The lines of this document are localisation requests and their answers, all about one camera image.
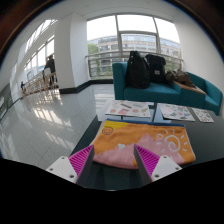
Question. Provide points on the large black backpack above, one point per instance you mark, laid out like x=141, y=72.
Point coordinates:
x=136, y=71

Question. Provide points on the row of wooden chairs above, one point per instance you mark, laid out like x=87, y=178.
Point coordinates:
x=38, y=85

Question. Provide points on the black backpack with white label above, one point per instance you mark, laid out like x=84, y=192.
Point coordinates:
x=156, y=68

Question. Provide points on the small sticker sheet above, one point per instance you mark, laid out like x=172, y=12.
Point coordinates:
x=202, y=115

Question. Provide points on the brown jacket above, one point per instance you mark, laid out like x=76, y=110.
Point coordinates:
x=180, y=77

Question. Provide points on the orange pink printed towel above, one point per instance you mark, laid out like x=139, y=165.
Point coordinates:
x=140, y=136

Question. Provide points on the metal window railing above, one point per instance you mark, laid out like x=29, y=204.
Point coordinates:
x=100, y=63

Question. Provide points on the medium sticker sheet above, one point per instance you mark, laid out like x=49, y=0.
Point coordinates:
x=176, y=112

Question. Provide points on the person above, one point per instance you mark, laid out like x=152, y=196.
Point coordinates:
x=50, y=68
x=23, y=86

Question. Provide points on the wide sticker sheet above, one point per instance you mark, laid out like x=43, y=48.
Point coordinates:
x=128, y=108

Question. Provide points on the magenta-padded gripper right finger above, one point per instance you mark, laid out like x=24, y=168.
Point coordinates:
x=165, y=168

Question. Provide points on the wooden sofa side table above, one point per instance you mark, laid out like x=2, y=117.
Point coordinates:
x=191, y=88

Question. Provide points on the teal sofa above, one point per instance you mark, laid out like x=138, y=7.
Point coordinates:
x=156, y=93

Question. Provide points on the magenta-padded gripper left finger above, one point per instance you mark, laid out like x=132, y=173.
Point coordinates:
x=63, y=168

